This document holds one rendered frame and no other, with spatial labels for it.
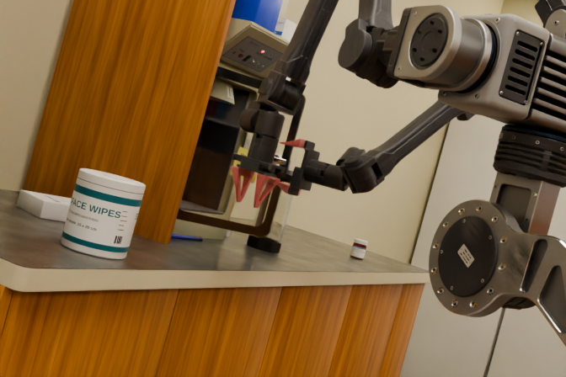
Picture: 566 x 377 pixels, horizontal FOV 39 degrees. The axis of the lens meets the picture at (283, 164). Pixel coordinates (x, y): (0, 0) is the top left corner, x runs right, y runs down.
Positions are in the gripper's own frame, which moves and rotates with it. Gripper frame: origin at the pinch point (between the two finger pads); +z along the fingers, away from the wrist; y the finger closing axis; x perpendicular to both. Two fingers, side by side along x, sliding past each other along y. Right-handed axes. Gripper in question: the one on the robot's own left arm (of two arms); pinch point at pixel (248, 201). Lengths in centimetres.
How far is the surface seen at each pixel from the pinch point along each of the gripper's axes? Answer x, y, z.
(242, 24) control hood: -13.5, 23.2, -39.4
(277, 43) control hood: -29, 22, -39
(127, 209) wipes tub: 28.3, 7.9, 6.2
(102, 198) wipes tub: 32.7, 10.8, 5.0
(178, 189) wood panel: -5.9, 23.2, 3.0
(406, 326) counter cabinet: -141, 5, 39
